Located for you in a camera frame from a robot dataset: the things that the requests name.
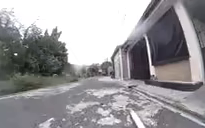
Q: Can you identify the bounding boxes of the distant trees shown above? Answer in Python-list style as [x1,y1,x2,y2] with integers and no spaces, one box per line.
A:
[84,60,114,78]

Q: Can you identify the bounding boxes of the robot's own part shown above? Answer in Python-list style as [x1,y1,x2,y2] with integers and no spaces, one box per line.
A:
[129,110,147,128]

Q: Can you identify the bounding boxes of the row of trees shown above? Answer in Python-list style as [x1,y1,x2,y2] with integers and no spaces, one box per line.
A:
[0,4,70,82]

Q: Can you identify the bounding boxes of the grass verge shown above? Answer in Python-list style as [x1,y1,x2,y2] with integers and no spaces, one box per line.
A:
[0,73,81,96]

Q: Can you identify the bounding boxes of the pale concrete kerb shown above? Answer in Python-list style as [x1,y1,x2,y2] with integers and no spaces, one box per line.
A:
[0,82,82,103]

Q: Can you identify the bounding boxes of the building with dark openings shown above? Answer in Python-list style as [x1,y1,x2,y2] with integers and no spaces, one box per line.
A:
[122,0,205,92]

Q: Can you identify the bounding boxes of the grey asphalt road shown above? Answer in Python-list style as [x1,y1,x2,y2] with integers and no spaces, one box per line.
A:
[0,76,205,128]

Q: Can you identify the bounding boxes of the grey concrete pavement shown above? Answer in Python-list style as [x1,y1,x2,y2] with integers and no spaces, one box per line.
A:
[122,78,205,123]

